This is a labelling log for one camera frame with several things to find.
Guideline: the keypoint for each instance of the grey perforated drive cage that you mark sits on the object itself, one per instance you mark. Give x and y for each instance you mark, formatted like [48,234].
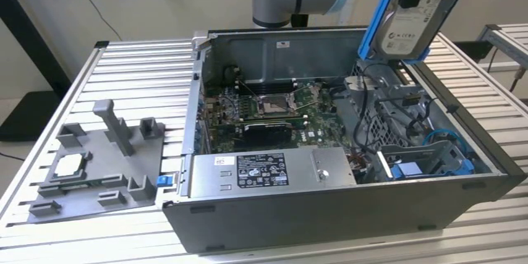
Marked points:
[387,121]

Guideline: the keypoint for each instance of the black stand with base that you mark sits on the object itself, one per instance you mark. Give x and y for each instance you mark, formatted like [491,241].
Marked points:
[28,115]

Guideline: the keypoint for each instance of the silver CPU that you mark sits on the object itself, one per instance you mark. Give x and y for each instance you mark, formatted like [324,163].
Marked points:
[71,165]

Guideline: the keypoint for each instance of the green motherboard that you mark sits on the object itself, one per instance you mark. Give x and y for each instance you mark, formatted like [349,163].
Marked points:
[321,128]

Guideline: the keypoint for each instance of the black box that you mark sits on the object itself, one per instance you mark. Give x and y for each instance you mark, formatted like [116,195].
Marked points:
[473,50]

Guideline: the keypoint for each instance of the locking lever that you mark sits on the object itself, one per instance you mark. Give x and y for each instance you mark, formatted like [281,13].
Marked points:
[249,88]

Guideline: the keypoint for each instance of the black graphics card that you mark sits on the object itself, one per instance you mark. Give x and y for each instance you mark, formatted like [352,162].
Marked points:
[265,135]

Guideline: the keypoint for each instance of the black RAM slot bank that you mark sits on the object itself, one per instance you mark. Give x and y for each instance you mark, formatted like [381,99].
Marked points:
[265,83]
[272,119]

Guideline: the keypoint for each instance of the blue plastic disk carrier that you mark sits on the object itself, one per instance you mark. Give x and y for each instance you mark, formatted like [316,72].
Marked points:
[405,170]

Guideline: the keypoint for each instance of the aluminium frame table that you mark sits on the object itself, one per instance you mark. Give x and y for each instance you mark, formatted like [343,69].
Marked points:
[507,38]

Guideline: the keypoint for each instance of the hard disk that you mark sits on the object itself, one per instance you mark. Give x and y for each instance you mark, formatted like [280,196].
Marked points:
[404,29]

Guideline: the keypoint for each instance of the grey metal disk bay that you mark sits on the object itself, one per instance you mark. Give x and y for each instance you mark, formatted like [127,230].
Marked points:
[428,152]

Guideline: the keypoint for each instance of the blue case latch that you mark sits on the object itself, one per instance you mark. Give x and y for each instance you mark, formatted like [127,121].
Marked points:
[164,181]

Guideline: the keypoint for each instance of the CPU socket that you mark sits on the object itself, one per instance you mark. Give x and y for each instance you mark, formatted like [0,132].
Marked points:
[273,106]

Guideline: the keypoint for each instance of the black open PC case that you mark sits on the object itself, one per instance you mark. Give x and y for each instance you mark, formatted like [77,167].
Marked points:
[288,220]

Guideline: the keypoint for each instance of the grey plastic parts rack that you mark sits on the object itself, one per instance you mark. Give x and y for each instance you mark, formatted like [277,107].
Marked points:
[105,169]

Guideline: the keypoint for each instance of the silver power supply unit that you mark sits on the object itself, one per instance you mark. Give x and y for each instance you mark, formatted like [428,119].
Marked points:
[205,180]

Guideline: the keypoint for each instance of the green RAM stick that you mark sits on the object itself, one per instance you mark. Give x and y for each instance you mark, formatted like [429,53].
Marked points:
[83,181]

